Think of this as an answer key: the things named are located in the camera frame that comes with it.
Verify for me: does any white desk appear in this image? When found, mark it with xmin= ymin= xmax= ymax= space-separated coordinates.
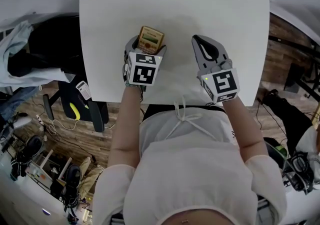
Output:
xmin=79 ymin=0 xmax=271 ymax=107

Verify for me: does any black office chair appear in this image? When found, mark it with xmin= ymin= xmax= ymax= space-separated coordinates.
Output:
xmin=6 ymin=13 xmax=110 ymax=133

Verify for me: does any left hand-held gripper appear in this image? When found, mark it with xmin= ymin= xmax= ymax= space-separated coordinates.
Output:
xmin=123 ymin=34 xmax=168 ymax=87

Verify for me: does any person's white top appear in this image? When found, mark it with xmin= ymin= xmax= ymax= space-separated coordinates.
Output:
xmin=91 ymin=95 xmax=288 ymax=225

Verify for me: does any white calculator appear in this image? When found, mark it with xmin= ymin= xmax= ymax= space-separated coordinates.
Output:
xmin=75 ymin=80 xmax=92 ymax=101

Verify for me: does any person's right forearm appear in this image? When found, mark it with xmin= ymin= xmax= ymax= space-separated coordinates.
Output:
xmin=220 ymin=94 xmax=266 ymax=164

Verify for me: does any person's left forearm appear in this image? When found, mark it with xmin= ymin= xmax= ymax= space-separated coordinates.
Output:
xmin=109 ymin=84 xmax=143 ymax=168

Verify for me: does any light blue cloth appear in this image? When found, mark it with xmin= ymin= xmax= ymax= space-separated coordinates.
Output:
xmin=0 ymin=19 xmax=74 ymax=88

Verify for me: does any yellow curved object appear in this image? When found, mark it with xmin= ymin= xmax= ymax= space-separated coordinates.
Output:
xmin=69 ymin=101 xmax=81 ymax=121

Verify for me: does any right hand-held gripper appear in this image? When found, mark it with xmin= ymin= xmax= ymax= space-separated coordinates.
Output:
xmin=191 ymin=34 xmax=240 ymax=104

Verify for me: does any yellow calculator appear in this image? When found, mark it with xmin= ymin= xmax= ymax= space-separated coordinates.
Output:
xmin=136 ymin=25 xmax=166 ymax=55

